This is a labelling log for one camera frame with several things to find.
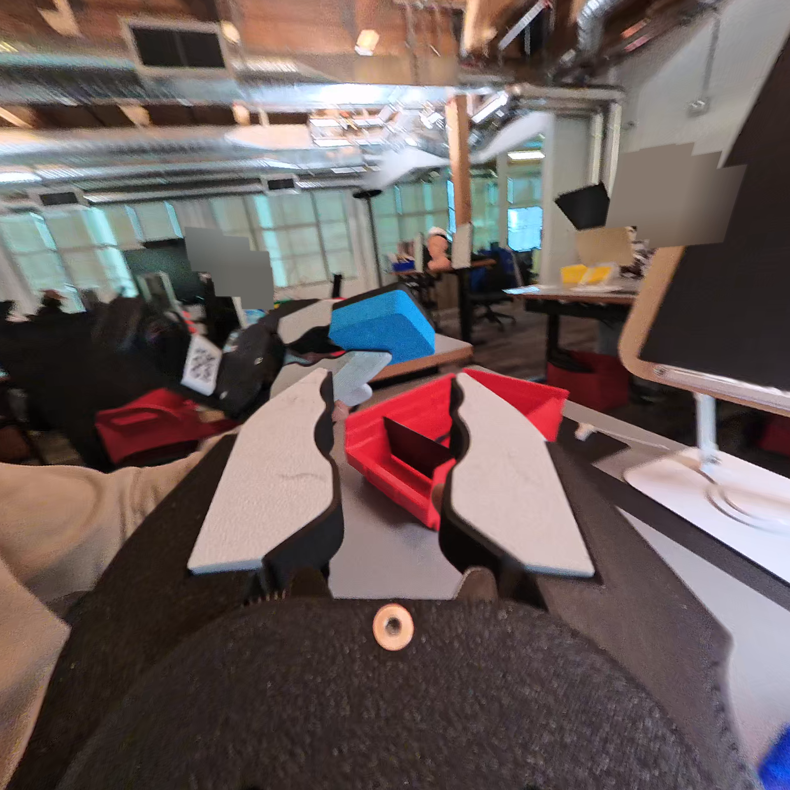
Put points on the wooden desk with black legs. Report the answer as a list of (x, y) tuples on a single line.
[(574, 295)]

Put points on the yellow small bin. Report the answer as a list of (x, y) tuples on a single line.
[(574, 274)]

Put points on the black board with wood edge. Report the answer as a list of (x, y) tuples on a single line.
[(728, 296)]

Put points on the wooden post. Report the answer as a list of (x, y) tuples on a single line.
[(458, 173)]

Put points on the blue sponge with black side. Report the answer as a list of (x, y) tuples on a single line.
[(382, 327)]

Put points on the red storage tub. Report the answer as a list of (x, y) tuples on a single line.
[(586, 382)]

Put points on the white power adapter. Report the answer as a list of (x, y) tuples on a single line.
[(585, 432)]

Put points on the cardboard box with black flap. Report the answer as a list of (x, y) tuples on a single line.
[(586, 207)]

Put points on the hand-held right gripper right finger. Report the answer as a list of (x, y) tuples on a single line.
[(512, 494)]

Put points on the black-legged standing desk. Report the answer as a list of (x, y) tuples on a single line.
[(469, 265)]

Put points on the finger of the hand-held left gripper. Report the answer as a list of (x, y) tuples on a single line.
[(305, 321)]

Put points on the red plastic bin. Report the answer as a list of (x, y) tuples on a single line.
[(395, 432)]

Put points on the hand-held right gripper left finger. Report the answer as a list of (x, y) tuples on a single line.
[(265, 487)]

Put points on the black office chair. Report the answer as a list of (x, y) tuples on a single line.
[(490, 290)]

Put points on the person's left hand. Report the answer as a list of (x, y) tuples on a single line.
[(340, 410)]

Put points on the person's left forearm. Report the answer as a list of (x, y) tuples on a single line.
[(92, 512)]

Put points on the black floor lamp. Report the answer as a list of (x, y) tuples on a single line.
[(368, 193)]

